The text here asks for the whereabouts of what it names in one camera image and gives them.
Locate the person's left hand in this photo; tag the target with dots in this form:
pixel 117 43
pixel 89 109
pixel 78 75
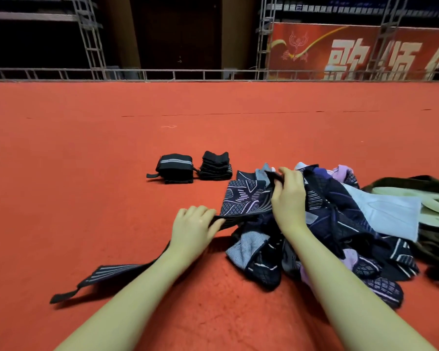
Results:
pixel 192 234

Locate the person's right hand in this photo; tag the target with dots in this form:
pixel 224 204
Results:
pixel 290 201

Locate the person's right forearm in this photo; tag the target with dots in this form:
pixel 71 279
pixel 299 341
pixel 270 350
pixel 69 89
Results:
pixel 358 296

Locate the person's left forearm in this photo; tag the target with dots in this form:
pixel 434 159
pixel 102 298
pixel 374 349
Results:
pixel 124 307

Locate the heap of dark patterned socks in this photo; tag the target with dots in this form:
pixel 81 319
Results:
pixel 329 215

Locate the red banner with white print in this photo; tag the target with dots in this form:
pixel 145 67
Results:
pixel 300 54

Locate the grey metal truss tower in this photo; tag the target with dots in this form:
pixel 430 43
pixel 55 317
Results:
pixel 90 40
pixel 386 40
pixel 265 40

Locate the dark brown door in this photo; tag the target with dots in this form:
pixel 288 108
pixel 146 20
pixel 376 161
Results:
pixel 175 33

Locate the grey metal railing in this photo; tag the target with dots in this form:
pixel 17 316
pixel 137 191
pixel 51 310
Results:
pixel 58 73

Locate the grey metal beam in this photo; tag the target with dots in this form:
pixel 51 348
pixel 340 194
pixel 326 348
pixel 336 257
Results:
pixel 29 16

